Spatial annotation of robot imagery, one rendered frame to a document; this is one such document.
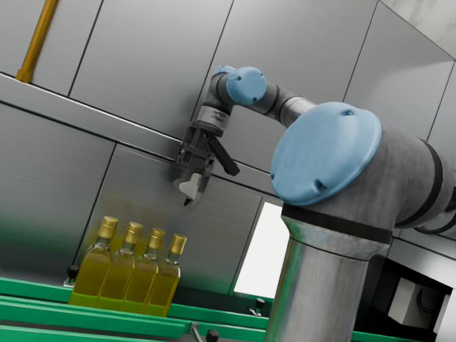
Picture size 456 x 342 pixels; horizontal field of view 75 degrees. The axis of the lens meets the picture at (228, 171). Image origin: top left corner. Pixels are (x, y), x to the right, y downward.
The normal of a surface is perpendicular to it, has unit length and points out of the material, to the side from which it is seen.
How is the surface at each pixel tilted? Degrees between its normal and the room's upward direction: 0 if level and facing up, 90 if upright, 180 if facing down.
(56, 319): 90
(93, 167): 90
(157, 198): 90
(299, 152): 86
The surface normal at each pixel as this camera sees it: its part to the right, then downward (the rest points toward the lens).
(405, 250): -0.87, -0.31
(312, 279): -0.47, -0.17
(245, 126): 0.37, 0.12
